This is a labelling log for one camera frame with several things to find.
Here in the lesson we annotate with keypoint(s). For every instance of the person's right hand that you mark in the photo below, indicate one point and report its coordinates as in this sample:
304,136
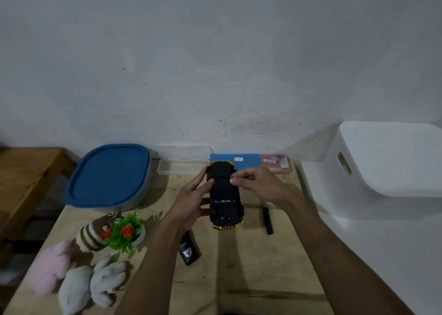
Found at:
266,187

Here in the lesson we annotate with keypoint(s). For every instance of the person's left hand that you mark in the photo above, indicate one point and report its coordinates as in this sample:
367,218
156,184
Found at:
184,204

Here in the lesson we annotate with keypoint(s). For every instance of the person's right thumb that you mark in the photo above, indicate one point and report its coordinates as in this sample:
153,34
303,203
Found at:
241,182

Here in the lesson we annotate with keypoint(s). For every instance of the person's left thumb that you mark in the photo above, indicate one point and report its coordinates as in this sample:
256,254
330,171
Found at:
206,189

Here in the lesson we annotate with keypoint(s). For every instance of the black and yellow toy car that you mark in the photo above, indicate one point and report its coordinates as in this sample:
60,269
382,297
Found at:
224,195

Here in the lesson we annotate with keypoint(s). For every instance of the person's right forearm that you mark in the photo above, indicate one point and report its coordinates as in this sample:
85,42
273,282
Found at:
338,263

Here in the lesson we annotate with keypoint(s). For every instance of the person's left forearm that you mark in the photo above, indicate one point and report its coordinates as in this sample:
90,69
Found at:
155,273

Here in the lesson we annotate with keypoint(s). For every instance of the blue plastic case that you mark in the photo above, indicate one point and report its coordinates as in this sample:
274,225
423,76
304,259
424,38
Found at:
247,161

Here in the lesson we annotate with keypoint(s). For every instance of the clear plastic box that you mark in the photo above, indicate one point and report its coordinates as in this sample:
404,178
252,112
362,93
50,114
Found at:
179,162

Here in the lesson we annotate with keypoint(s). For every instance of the pink plastic case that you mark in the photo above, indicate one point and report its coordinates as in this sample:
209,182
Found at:
276,162

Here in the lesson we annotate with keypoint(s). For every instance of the black screwdriver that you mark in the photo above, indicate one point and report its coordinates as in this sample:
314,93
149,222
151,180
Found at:
268,221

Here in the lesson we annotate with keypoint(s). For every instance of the small black bottle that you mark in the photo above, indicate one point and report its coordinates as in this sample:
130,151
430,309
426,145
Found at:
188,251

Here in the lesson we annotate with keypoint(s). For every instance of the artificial plant in white pot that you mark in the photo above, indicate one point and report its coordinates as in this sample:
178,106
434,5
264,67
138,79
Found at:
124,233

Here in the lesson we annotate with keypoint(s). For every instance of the grey container with blue lid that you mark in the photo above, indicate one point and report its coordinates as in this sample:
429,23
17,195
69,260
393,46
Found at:
108,175

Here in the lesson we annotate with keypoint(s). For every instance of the brown striped plush toy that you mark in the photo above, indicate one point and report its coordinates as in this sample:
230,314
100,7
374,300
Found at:
89,237

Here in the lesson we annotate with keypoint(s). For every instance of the white plush toy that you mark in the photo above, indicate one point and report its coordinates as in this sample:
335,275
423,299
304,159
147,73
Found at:
107,278

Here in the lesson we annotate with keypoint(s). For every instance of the white plastic storage bin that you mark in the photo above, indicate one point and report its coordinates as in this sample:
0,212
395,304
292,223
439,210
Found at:
390,166

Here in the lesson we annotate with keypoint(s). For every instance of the grey plush toy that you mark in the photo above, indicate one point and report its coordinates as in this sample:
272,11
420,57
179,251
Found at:
74,289

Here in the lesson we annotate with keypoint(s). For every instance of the pink plush toy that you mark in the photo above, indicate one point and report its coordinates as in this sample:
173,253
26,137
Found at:
50,268

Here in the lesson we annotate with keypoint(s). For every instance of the wooden bench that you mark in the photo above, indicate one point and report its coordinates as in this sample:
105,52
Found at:
26,178

